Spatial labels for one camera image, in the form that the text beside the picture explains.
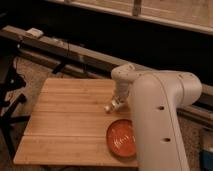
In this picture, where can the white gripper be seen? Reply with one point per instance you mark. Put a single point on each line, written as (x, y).
(121, 94)

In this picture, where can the small white bottle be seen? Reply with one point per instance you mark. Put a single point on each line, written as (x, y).
(110, 107)

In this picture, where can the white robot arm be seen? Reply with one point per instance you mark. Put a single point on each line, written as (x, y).
(154, 98)

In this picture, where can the small white box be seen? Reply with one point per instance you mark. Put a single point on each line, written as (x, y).
(34, 32)

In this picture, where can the black tripod stand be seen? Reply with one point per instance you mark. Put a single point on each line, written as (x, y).
(10, 80)

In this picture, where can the long metal rail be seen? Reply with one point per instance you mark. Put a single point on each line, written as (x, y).
(50, 53)

